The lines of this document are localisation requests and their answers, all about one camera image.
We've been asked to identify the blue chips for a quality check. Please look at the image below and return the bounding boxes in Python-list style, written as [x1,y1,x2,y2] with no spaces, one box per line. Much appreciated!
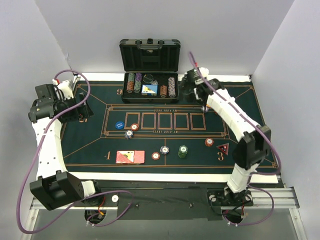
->
[201,106,209,113]
[124,129,134,140]

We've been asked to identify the blue small blind button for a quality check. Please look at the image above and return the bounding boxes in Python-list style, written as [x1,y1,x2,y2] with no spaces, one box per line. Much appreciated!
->
[115,121,125,130]

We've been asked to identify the red playing card deck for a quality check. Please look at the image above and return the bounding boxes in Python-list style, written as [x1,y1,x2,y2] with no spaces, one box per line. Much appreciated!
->
[115,150,145,165]

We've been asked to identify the green poker chip stack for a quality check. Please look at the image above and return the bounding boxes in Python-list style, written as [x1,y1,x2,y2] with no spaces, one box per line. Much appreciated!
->
[178,145,188,158]

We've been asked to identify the red triangular dealer button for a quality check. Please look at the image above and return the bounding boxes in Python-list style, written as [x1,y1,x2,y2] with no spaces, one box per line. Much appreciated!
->
[217,143,229,155]

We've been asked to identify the blue poker chip stack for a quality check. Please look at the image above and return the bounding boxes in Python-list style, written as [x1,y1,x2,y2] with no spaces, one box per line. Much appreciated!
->
[160,145,170,155]

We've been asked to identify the red poker chip stack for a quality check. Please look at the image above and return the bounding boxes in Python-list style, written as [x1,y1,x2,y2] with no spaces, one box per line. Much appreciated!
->
[151,152,161,161]

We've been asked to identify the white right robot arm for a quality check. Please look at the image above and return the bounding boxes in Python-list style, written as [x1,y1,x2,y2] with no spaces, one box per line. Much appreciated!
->
[180,67,271,205]

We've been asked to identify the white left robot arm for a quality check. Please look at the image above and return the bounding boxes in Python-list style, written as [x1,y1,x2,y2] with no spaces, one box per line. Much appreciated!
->
[28,80,103,211]

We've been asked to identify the lilac chips in case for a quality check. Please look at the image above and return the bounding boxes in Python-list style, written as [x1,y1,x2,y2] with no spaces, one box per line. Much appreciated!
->
[168,77,176,98]

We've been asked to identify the orange chips in case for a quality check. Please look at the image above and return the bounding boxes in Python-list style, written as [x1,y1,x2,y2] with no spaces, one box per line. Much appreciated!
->
[160,85,168,98]

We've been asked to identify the green poker table mat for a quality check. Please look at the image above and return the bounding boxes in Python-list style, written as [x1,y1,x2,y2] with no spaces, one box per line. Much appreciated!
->
[59,79,283,178]

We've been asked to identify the black round button in case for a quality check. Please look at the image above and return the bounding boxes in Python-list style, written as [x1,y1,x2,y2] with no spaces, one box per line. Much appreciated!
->
[142,73,154,84]

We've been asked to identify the black poker chip case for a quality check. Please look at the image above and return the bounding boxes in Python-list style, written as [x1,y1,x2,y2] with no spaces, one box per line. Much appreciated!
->
[119,38,181,104]

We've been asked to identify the blue card box in case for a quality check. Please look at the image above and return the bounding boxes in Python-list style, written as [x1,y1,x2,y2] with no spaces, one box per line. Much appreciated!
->
[141,84,158,96]

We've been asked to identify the green red chips in case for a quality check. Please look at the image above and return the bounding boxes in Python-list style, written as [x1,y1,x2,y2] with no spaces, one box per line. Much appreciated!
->
[126,73,135,94]

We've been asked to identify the purple green chips in case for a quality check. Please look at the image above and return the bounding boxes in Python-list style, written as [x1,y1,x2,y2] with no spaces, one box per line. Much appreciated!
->
[133,72,142,94]

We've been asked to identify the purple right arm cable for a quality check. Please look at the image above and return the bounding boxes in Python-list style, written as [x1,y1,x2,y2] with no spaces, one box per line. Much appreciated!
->
[187,51,282,227]

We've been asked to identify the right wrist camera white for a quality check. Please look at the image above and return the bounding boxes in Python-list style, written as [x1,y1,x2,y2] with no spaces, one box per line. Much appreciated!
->
[198,67,209,78]

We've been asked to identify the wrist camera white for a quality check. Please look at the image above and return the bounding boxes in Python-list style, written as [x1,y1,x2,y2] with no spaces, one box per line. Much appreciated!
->
[52,76,77,101]
[198,67,209,78]

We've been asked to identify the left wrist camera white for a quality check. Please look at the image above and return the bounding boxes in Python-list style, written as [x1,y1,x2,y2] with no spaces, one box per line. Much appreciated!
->
[52,76,77,101]

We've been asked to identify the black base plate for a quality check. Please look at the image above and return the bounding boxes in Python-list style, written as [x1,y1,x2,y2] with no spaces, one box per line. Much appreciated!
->
[72,179,254,222]

